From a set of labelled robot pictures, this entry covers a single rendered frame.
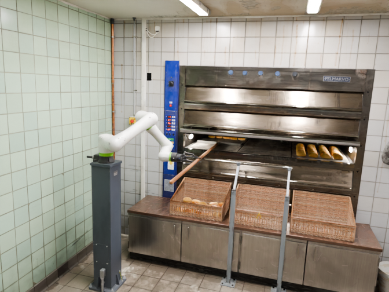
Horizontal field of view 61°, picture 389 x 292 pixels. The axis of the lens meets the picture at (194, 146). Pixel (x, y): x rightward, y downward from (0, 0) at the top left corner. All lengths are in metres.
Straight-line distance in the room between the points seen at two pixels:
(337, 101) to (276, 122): 0.62
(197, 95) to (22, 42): 1.74
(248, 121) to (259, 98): 0.27
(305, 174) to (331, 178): 0.25
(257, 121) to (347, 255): 1.51
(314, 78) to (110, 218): 2.36
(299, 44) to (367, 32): 0.61
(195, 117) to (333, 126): 1.43
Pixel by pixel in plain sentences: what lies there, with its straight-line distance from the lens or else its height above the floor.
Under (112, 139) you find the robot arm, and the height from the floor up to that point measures 1.43.
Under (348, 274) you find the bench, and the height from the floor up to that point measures 0.29.
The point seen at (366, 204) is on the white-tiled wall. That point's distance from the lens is 3.78.
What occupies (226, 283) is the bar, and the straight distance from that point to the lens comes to 3.51.
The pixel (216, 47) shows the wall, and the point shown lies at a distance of 3.64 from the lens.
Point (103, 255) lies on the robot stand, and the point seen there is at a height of 0.35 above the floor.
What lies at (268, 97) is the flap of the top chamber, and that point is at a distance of 3.53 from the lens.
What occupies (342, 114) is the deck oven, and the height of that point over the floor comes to 1.67.
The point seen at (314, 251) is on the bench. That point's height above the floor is 0.45.
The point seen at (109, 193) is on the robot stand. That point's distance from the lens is 3.00.
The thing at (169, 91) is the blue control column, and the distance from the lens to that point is 3.73.
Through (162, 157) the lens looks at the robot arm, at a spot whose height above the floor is 1.20.
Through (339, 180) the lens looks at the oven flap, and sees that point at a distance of 3.67.
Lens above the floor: 1.91
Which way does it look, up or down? 11 degrees down
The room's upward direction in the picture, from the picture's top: 2 degrees clockwise
